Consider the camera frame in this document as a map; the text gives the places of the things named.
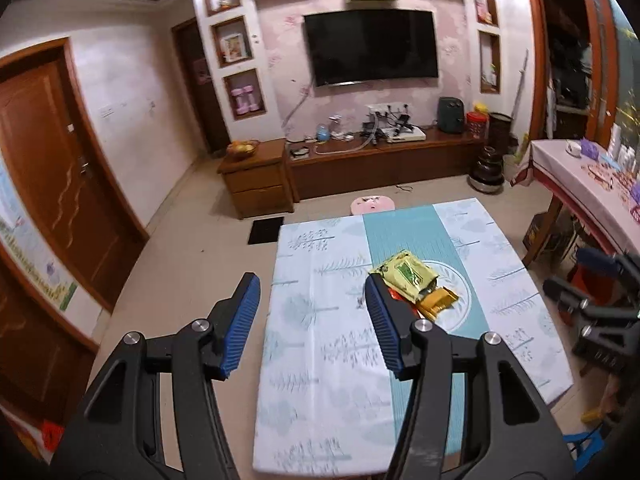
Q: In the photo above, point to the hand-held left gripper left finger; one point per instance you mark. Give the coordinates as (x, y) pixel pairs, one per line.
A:
(242, 320)

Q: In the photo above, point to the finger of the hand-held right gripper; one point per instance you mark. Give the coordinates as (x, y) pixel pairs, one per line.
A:
(600, 310)
(597, 261)

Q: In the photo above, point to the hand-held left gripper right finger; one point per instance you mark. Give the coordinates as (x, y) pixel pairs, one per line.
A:
(382, 320)

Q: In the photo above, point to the yellow green snack packet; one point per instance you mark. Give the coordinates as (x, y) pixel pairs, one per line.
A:
(405, 272)

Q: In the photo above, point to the gold foil wrapper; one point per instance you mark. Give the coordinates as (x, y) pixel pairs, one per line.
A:
(437, 301)

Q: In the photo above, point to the cardboard box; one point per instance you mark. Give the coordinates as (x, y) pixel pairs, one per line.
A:
(536, 232)

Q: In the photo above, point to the tree print tablecloth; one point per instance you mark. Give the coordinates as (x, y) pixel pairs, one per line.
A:
(325, 360)

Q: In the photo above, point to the side table with pink cloth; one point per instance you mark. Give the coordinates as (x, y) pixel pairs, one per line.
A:
(575, 180)

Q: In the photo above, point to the black floor mat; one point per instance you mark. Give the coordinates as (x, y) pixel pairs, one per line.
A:
(266, 230)

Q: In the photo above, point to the purple tissue box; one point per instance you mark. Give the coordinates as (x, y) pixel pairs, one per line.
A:
(590, 149)

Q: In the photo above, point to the group of white bottles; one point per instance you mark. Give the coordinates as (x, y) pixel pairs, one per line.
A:
(625, 152)

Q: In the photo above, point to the pink round stool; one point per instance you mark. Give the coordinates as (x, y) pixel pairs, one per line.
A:
(372, 205)

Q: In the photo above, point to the white cup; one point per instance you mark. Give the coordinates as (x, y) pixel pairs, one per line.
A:
(573, 148)

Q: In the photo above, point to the small wooden drawer cabinet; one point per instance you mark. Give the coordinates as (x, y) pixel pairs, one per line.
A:
(257, 185)

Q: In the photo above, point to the stack of metal pots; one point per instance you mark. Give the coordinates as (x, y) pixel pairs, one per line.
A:
(487, 170)

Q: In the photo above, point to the long wooden TV cabinet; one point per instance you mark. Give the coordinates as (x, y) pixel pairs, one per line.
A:
(380, 165)

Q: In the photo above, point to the black woven bin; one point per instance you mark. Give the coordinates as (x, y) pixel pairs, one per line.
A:
(500, 132)

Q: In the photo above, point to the fruit bowl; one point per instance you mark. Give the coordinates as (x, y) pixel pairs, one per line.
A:
(242, 149)

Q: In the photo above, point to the red lidded container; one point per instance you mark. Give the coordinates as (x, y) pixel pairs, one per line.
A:
(476, 126)

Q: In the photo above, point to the thin long pole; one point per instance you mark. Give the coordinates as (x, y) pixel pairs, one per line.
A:
(519, 95)

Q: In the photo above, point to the white set-top device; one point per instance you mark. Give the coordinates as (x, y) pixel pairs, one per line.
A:
(409, 135)

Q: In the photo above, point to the blue small bottle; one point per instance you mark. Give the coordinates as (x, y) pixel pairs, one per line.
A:
(324, 133)

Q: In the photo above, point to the dark air fryer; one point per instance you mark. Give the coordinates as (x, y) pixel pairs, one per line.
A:
(451, 116)

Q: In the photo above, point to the pink dumbbells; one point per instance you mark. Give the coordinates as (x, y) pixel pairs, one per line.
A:
(245, 100)

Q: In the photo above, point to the red paper sheet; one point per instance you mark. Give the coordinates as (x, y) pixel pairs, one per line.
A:
(52, 436)

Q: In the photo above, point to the dark wooden door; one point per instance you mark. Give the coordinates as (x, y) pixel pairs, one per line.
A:
(202, 85)

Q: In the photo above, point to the brown wooden door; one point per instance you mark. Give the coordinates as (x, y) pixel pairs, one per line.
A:
(55, 170)

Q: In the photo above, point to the framed picture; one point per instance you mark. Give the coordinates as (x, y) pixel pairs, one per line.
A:
(232, 48)

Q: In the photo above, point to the black flat screen TV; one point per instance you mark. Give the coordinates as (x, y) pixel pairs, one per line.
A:
(371, 47)

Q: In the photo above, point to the wall poster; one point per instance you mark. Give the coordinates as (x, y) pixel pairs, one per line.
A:
(35, 255)

